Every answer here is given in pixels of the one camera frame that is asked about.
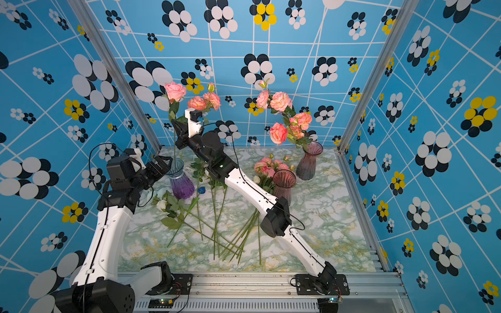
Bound blue purple glass vase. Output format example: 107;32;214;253
167;158;194;200

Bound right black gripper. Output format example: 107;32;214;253
175;119;217;168

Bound rear pink grey glass vase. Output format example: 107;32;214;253
296;142;324;181

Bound left controller circuit board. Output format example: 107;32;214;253
148;298;175;310

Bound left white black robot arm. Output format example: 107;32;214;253
53;149;174;312

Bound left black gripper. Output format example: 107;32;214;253
130;155;172;193

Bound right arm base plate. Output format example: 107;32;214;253
290;274;350;297

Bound aluminium front rail frame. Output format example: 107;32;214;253
132;272;414;312

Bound controller circuit board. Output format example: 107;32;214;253
317;298;340;313
148;298;175;310

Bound right controller circuit board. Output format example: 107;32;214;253
317;298;340;313

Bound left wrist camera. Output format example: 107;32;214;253
123;148;144;166

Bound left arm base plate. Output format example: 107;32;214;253
146;273;194;296

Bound pink grey glass vase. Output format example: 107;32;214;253
273;170;297;205
296;142;324;181

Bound single pink rose stem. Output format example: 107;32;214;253
270;123;304;146

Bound left corner aluminium post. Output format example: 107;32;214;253
68;1;161;155

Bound front pink grey glass vase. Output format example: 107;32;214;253
273;170;297;205

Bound corner aluminium post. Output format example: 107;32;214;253
68;1;161;155
338;0;420;154

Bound pink peony flower stem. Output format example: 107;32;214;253
256;80;296;127

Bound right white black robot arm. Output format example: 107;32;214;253
172;117;341;296

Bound pile of artificial flowers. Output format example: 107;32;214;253
153;157;291;263

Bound right corner aluminium post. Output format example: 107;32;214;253
338;0;420;154

